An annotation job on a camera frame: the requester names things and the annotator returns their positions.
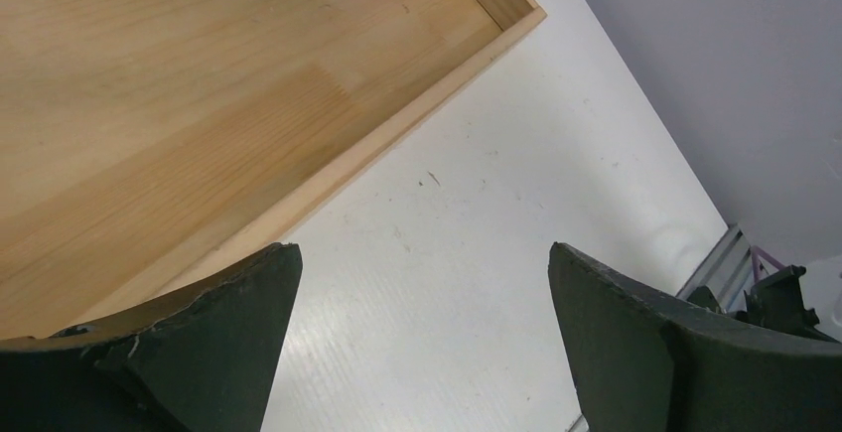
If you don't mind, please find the wooden hanger stand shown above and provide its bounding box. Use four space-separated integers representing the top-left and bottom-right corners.
1 0 545 339

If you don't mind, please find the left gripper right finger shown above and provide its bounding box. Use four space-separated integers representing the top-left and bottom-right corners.
548 243 841 431

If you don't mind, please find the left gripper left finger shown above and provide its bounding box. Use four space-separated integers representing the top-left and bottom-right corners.
1 243 303 431

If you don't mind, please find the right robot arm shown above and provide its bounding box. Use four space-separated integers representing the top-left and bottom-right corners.
687 265 839 344

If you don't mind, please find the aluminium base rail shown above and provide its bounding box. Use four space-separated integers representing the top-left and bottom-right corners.
677 224 755 312

